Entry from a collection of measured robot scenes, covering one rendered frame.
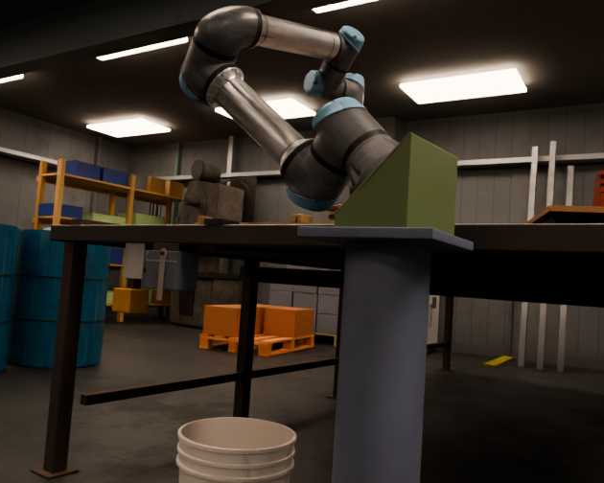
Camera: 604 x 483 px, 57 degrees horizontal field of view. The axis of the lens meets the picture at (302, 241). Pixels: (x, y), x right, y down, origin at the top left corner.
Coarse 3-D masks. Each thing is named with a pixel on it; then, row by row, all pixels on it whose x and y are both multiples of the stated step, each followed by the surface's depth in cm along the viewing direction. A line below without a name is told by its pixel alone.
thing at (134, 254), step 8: (128, 248) 190; (136, 248) 187; (144, 248) 185; (128, 256) 189; (136, 256) 187; (144, 256) 185; (128, 264) 189; (136, 264) 187; (128, 272) 188; (136, 272) 186
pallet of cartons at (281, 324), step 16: (208, 320) 580; (224, 320) 573; (256, 320) 612; (272, 320) 613; (288, 320) 606; (304, 320) 627; (208, 336) 576; (224, 336) 572; (256, 336) 598; (272, 336) 598; (288, 336) 604; (304, 336) 628; (272, 352) 566
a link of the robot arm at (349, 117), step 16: (320, 112) 119; (336, 112) 117; (352, 112) 116; (368, 112) 119; (320, 128) 120; (336, 128) 116; (352, 128) 114; (368, 128) 114; (320, 144) 120; (336, 144) 116; (320, 160) 121; (336, 160) 119
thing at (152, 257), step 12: (156, 252) 178; (168, 252) 175; (180, 252) 174; (192, 252) 179; (156, 264) 177; (168, 264) 174; (180, 264) 174; (192, 264) 178; (156, 276) 177; (168, 276) 174; (180, 276) 174; (192, 276) 178; (168, 288) 173; (180, 288) 174; (192, 288) 178
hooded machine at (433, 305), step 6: (432, 300) 657; (438, 300) 682; (432, 306) 658; (438, 306) 683; (432, 312) 659; (438, 312) 684; (432, 318) 660; (432, 324) 660; (432, 330) 661; (432, 336) 662; (432, 342) 663
